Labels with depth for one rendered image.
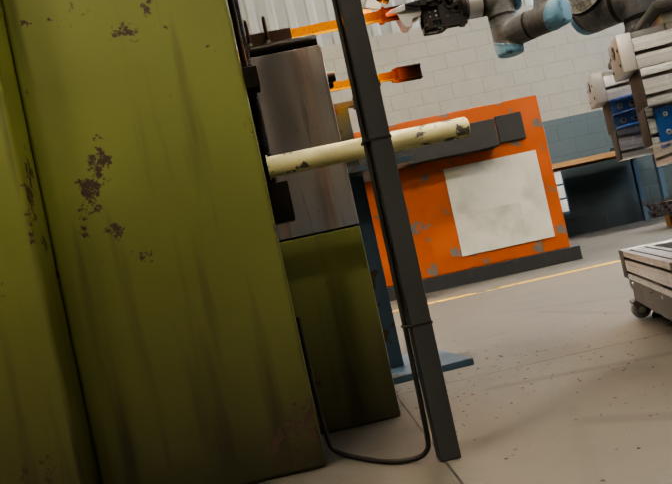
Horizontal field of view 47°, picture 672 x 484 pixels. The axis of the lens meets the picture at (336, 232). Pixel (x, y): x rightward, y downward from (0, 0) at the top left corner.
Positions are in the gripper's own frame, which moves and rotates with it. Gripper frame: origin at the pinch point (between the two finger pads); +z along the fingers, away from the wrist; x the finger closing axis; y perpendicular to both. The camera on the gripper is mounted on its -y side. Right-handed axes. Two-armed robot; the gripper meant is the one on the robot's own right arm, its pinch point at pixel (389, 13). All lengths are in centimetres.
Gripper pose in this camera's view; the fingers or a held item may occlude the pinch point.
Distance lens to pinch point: 213.2
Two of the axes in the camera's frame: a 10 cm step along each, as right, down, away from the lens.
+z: -9.7, 2.2, -0.9
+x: -0.8, 0.4, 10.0
